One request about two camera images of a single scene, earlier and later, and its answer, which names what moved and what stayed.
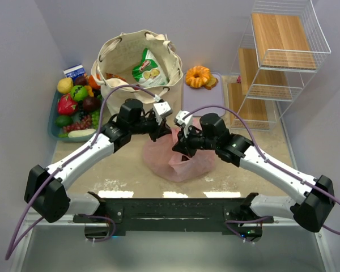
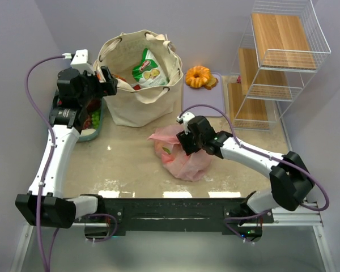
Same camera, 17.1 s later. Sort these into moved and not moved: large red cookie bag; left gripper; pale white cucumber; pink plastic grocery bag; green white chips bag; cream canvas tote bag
Moved: left gripper; pink plastic grocery bag
Not moved: large red cookie bag; green white chips bag; cream canvas tote bag; pale white cucumber
